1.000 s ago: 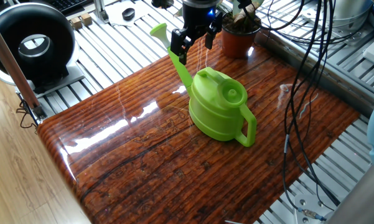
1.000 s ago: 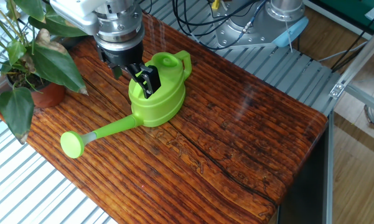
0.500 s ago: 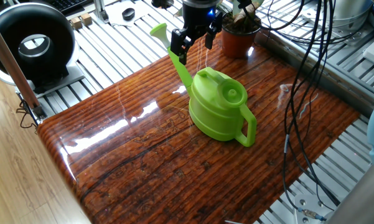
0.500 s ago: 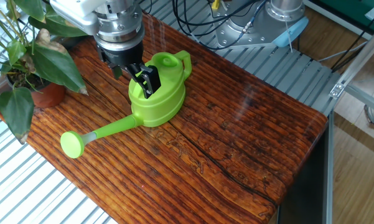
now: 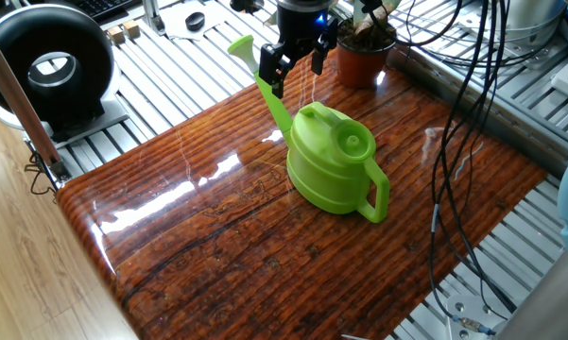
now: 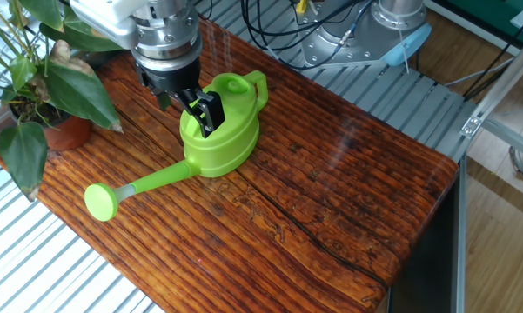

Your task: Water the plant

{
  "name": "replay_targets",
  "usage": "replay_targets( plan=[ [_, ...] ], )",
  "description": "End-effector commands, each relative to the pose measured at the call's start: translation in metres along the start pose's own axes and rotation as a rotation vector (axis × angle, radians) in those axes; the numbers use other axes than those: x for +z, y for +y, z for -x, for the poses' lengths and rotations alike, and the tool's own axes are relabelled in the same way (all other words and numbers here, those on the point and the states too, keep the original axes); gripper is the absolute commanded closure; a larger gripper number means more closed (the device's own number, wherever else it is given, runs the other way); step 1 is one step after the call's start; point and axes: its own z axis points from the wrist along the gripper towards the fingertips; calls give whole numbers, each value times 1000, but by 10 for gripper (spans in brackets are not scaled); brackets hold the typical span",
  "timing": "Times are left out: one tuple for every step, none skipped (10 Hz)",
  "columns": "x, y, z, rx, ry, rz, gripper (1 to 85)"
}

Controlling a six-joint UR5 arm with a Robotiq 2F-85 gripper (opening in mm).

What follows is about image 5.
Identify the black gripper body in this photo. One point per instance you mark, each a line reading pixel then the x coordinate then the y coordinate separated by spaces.
pixel 302 26

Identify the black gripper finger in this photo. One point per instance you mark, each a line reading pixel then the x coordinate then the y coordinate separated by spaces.
pixel 317 59
pixel 270 63

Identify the green plastic watering can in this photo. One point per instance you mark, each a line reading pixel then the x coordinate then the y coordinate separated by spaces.
pixel 326 165

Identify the terracotta plant pot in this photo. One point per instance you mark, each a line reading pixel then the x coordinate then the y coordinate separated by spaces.
pixel 359 68

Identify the green leafy plant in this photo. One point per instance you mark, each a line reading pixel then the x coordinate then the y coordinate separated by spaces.
pixel 375 19

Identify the small black device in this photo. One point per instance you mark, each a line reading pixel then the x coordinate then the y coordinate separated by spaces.
pixel 246 5

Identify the white paper sheet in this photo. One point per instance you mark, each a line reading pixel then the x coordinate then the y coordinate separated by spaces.
pixel 219 19

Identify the small black round cap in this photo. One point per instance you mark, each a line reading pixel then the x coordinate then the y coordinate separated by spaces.
pixel 195 21

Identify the small wooden cube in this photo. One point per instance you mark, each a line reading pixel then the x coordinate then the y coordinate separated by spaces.
pixel 132 29
pixel 115 35

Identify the black keyboard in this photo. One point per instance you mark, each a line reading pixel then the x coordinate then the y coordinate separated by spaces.
pixel 99 7

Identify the wood grain board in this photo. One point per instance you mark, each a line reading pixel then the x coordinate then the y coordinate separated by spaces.
pixel 217 264

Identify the silver robot mounting plate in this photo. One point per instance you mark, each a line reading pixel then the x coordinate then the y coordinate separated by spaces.
pixel 472 307

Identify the aluminium upright post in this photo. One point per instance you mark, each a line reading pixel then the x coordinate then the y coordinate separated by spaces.
pixel 153 19

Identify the brown diagonal frame bar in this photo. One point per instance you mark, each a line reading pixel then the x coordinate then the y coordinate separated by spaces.
pixel 14 94

